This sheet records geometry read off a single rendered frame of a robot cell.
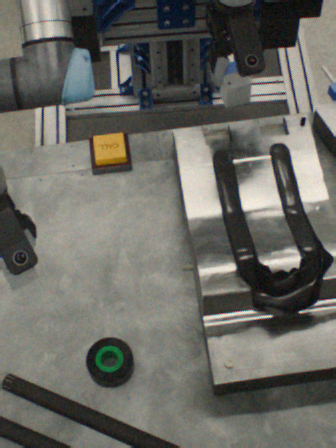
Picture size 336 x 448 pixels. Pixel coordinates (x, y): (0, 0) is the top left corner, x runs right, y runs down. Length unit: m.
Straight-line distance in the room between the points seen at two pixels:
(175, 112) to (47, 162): 0.87
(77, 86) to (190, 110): 1.33
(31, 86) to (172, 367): 0.56
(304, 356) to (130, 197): 0.47
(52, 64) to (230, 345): 0.55
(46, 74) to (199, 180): 0.46
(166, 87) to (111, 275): 0.93
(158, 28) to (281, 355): 0.90
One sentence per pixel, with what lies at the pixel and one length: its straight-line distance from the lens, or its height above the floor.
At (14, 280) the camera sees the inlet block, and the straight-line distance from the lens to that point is 1.36.
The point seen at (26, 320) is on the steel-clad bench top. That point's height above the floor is 0.80.
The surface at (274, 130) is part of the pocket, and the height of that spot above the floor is 0.86.
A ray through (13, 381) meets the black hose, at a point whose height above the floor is 0.83.
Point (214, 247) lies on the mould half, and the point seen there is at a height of 0.92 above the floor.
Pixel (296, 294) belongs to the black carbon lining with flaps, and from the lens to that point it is 1.39.
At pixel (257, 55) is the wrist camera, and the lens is 1.40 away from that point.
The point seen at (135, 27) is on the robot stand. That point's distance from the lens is 1.94.
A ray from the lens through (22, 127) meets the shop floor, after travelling 2.73.
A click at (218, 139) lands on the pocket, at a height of 0.86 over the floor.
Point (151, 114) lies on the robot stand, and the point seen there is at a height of 0.21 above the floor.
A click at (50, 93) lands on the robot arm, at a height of 1.26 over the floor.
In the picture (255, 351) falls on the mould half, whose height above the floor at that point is 0.86.
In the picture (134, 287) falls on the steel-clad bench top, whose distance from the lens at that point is 1.47.
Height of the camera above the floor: 2.12
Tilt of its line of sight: 60 degrees down
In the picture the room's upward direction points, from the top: 4 degrees counter-clockwise
